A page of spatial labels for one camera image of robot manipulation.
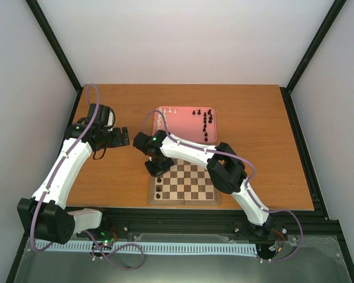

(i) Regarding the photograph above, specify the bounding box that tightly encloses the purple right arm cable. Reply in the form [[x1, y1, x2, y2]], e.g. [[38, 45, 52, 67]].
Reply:
[[142, 110, 303, 263]]

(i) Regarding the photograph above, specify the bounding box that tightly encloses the wooden chessboard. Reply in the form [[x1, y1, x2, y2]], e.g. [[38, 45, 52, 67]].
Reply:
[[149, 159, 220, 205]]

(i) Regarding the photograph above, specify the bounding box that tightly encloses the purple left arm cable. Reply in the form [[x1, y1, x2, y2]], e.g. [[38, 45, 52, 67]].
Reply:
[[29, 83, 145, 270]]

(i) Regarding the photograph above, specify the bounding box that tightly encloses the light blue cable duct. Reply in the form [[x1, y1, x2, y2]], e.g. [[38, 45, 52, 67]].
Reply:
[[35, 240, 257, 257]]

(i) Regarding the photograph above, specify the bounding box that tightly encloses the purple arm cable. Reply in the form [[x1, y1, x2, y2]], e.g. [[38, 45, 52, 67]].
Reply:
[[142, 110, 303, 263], [29, 83, 145, 270]]

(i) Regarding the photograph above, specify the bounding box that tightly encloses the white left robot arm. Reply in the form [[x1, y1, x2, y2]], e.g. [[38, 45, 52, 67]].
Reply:
[[17, 103, 129, 244]]

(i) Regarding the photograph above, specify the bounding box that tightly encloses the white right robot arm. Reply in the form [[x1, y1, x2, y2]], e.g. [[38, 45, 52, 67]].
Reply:
[[133, 130, 273, 239]]

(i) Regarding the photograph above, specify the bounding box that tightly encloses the black aluminium frame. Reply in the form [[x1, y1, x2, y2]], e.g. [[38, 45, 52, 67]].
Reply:
[[5, 0, 354, 283]]

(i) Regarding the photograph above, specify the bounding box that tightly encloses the pink plastic tray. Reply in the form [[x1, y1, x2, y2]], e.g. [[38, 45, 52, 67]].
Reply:
[[156, 106, 217, 143]]

